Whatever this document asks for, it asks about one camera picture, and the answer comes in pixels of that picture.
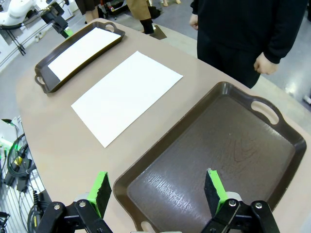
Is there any black floor plate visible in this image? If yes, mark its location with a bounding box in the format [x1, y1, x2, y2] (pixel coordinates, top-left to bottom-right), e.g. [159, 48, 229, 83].
[149, 24, 168, 41]

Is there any figure in dark skirt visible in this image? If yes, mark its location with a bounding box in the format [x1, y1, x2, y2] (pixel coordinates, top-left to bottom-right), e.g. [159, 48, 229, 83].
[75, 0, 101, 24]

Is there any black cable bundle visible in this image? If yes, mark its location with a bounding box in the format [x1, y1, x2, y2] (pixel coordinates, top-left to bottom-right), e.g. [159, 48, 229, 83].
[2, 132, 35, 192]

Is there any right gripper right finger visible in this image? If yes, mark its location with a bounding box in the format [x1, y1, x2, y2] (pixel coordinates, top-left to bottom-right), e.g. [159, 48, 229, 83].
[201, 168, 280, 233]

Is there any white A4 paper sheet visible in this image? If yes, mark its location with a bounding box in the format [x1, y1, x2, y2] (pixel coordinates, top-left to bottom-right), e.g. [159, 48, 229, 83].
[70, 50, 184, 149]
[47, 27, 121, 82]

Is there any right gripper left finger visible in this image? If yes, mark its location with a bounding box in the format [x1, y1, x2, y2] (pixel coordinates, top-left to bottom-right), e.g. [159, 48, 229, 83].
[36, 171, 115, 233]

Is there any person's right forearm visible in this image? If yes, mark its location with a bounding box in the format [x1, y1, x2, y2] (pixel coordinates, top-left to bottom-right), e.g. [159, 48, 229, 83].
[190, 0, 203, 16]

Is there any person's left hand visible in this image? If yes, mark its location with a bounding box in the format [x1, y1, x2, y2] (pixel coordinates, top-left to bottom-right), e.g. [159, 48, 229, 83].
[253, 51, 279, 76]

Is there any person in black sweater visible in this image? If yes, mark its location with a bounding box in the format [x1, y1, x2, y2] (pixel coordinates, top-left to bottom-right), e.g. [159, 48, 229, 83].
[189, 0, 309, 89]

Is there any brown plastic serving tray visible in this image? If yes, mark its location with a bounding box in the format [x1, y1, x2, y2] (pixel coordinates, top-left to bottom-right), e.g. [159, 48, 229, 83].
[34, 21, 126, 94]
[113, 81, 307, 233]

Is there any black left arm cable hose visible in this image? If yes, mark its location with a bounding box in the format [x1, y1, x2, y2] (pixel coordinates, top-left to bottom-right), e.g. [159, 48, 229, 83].
[0, 20, 27, 31]

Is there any person's right hand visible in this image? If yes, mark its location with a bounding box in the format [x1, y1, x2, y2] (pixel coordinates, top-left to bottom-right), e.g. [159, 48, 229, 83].
[189, 13, 199, 31]

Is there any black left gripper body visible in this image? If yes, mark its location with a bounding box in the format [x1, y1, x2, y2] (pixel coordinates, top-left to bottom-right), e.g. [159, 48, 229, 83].
[40, 4, 69, 32]

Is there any person's left forearm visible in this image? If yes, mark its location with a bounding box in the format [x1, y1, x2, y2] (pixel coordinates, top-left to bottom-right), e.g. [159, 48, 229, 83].
[262, 0, 309, 64]

